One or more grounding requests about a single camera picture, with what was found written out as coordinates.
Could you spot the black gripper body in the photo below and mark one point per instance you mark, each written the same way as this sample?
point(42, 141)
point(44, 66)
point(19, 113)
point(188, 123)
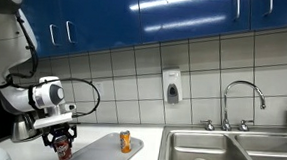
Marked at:
point(60, 130)

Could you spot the white wall outlet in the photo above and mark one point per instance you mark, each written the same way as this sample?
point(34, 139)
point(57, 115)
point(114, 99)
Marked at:
point(100, 87)

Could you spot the chrome gooseneck faucet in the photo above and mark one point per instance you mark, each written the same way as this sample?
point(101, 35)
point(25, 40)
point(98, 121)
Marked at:
point(227, 108)

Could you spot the dark red soda can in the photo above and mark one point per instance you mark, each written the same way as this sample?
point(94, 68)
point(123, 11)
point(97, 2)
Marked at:
point(63, 149)

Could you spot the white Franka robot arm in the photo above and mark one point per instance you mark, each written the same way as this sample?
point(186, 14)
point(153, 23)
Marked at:
point(5, 48)

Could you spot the stainless steel double sink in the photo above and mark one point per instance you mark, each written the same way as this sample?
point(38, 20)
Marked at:
point(212, 149)

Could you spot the orange Fanta soda can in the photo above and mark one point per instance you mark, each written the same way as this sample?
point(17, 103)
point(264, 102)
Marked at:
point(125, 141)

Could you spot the white wall soap dispenser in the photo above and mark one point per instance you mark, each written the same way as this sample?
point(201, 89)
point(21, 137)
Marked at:
point(172, 85)

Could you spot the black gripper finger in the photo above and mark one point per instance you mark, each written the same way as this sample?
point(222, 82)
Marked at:
point(74, 132)
point(49, 140)

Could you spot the blue wall cabinets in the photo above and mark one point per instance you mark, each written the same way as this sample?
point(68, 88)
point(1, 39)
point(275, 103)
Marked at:
point(120, 18)

